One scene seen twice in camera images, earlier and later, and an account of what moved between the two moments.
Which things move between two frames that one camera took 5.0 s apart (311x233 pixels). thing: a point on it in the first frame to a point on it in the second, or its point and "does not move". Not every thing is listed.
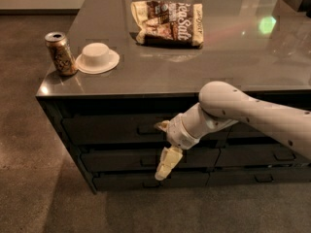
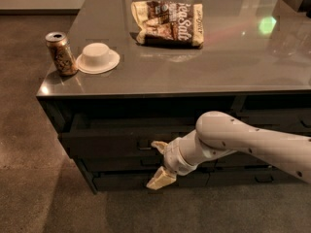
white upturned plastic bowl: x=96 y=57 does not move
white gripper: x=179 y=130 to x=171 y=156
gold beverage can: x=60 y=53 does not move
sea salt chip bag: x=168 y=23 does not move
